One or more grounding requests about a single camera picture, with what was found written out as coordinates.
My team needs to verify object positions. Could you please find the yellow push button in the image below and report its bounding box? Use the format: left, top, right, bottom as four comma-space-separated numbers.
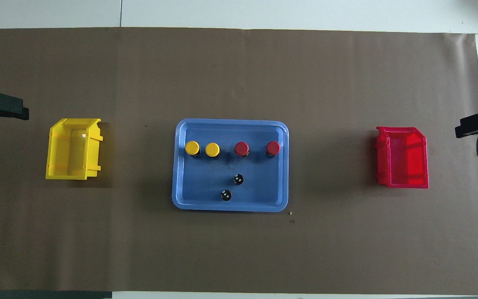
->
185, 140, 202, 158
205, 142, 222, 159

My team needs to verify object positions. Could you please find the yellow plastic bin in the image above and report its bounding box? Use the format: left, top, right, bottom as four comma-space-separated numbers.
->
45, 118, 104, 181

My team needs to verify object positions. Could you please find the red plastic bin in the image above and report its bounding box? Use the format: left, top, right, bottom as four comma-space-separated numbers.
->
374, 126, 429, 189

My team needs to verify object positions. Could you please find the blue plastic tray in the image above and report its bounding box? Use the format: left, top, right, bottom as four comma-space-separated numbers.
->
171, 118, 290, 213

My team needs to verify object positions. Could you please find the brown table mat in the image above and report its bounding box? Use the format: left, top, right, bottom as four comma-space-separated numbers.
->
0, 27, 478, 296

